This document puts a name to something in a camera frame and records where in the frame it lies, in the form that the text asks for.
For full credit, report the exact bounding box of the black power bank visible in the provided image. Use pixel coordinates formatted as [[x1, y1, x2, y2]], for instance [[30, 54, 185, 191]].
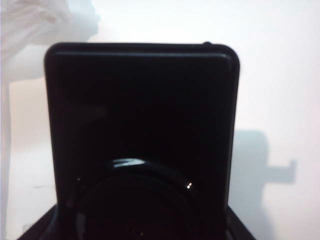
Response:
[[43, 40, 242, 240]]

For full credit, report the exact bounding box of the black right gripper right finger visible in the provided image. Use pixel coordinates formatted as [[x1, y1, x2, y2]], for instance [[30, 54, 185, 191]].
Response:
[[225, 204, 256, 240]]

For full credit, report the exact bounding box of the white plastic shopping bag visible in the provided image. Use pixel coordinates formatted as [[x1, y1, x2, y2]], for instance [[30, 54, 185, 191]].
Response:
[[0, 0, 101, 226]]

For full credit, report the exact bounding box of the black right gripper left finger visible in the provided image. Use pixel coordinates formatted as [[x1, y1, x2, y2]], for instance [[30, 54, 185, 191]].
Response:
[[16, 204, 60, 240]]

